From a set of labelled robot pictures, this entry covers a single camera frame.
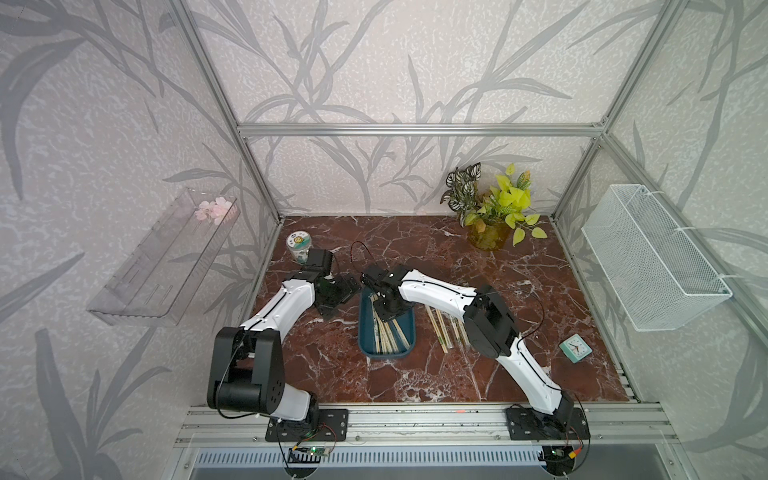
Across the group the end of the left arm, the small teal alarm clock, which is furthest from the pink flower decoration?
the small teal alarm clock

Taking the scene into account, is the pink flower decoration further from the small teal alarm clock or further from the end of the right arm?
the small teal alarm clock

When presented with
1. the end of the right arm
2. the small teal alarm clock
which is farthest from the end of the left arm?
the small teal alarm clock

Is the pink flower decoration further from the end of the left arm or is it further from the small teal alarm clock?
the small teal alarm clock

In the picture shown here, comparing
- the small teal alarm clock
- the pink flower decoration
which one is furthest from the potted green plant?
the pink flower decoration

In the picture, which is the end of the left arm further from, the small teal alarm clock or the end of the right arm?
the small teal alarm clock

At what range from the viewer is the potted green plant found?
926mm

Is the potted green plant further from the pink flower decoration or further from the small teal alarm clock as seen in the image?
the pink flower decoration
